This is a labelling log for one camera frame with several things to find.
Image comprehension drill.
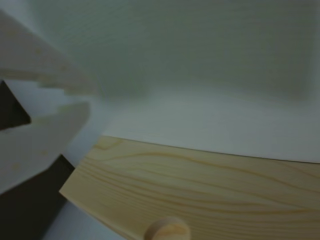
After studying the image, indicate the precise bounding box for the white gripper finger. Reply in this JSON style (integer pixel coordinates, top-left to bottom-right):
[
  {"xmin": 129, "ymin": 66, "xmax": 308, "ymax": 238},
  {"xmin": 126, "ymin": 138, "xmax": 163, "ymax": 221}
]
[
  {"xmin": 0, "ymin": 100, "xmax": 90, "ymax": 196},
  {"xmin": 0, "ymin": 9, "xmax": 98, "ymax": 96}
]

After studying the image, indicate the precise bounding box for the light wooden box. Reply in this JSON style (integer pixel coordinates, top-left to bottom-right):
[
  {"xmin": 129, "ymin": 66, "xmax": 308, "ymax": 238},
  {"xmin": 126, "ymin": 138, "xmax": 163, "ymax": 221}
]
[{"xmin": 58, "ymin": 135, "xmax": 320, "ymax": 240}]

